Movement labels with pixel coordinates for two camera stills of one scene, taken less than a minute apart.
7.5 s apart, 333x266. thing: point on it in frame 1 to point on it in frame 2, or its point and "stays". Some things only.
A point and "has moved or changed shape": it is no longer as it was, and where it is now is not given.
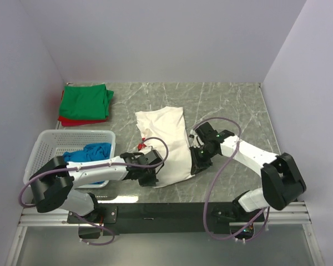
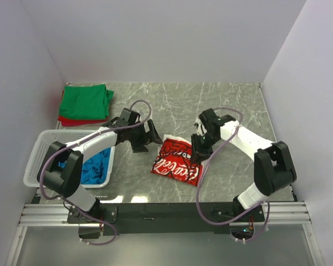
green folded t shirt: x=89 y=102 stays
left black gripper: x=149 y=180 to x=144 y=136
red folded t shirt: x=67 y=121 stays
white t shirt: x=164 y=129 has moved or changed shape
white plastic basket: x=50 y=143 stays
